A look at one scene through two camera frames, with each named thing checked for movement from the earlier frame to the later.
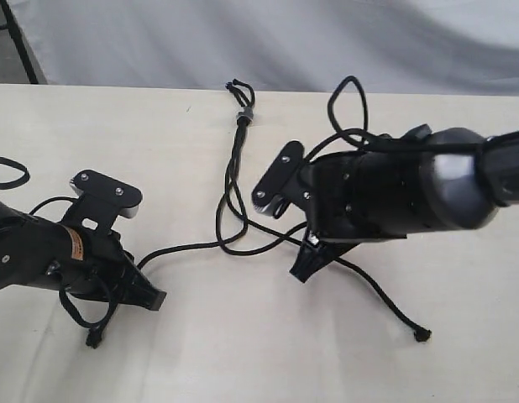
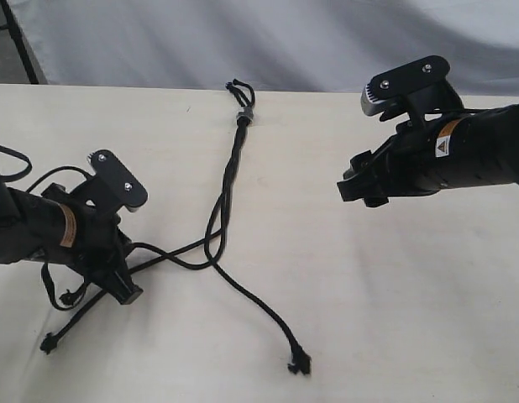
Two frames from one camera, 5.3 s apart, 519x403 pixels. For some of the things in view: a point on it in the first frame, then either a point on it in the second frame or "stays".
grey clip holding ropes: [248, 112] stays
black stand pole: [10, 26] stays
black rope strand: [231, 219] -> [299, 362]
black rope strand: [244, 102] -> [241, 101]
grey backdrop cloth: [395, 47] stays
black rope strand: [93, 328] -> [216, 258]
